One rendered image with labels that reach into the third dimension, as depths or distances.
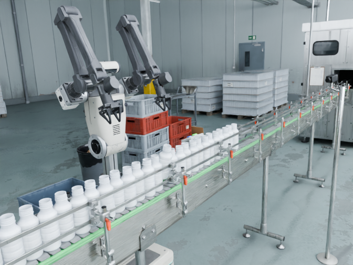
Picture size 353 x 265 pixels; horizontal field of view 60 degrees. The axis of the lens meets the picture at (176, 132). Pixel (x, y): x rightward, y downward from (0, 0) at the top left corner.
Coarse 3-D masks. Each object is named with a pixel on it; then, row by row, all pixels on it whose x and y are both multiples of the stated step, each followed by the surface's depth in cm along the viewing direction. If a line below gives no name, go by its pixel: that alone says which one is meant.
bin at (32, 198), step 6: (66, 180) 171; (72, 180) 173; (78, 180) 170; (48, 186) 162; (54, 186) 165; (60, 186) 168; (66, 186) 171; (72, 186) 175; (84, 186) 167; (96, 186) 161; (30, 192) 155; (36, 192) 157; (42, 192) 160; (48, 192) 163; (54, 192) 166; (18, 198) 149; (24, 198) 153; (30, 198) 155; (36, 198) 158; (42, 198) 160; (54, 198) 166; (24, 204) 147; (30, 204) 142; (36, 204) 158; (54, 204) 166; (36, 210) 141
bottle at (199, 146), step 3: (195, 138) 166; (198, 138) 166; (198, 141) 163; (198, 144) 164; (201, 144) 165; (198, 147) 163; (201, 147) 163; (201, 153) 164; (201, 156) 165; (201, 159) 165; (201, 165) 166
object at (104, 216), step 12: (312, 96) 394; (276, 108) 288; (312, 108) 312; (276, 120) 244; (252, 132) 210; (264, 132) 206; (228, 144) 172; (228, 156) 173; (228, 168) 175; (228, 180) 177; (96, 204) 106; (108, 216) 102; (108, 228) 102; (108, 240) 105; (108, 252) 105; (108, 264) 107
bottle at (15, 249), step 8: (0, 216) 87; (8, 216) 88; (0, 224) 86; (8, 224) 86; (0, 232) 86; (8, 232) 85; (16, 232) 87; (0, 240) 86; (16, 240) 87; (8, 248) 86; (16, 248) 87; (8, 256) 86; (16, 256) 87; (16, 264) 88; (24, 264) 90
